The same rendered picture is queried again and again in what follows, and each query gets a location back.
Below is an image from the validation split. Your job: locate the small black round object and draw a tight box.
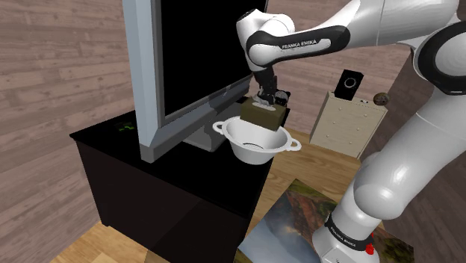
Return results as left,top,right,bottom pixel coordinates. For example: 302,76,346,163
274,90,292,108

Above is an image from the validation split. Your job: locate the olive brown tissue box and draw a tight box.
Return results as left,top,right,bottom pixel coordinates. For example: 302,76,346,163
240,96,288,132

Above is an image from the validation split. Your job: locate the grey flat screen television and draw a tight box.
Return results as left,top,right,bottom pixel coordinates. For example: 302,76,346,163
122,0,270,164

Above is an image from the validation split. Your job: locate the beige chest of drawers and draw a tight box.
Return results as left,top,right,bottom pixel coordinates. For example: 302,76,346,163
309,69,390,160

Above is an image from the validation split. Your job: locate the landscape patterned robot stand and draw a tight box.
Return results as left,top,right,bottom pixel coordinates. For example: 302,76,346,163
232,178,416,263

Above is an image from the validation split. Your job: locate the black television cabinet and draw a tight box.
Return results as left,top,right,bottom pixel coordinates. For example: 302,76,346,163
69,96,292,263

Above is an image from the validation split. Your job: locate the white bowl with two handles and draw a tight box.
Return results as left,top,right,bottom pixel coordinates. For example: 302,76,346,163
212,115,302,166

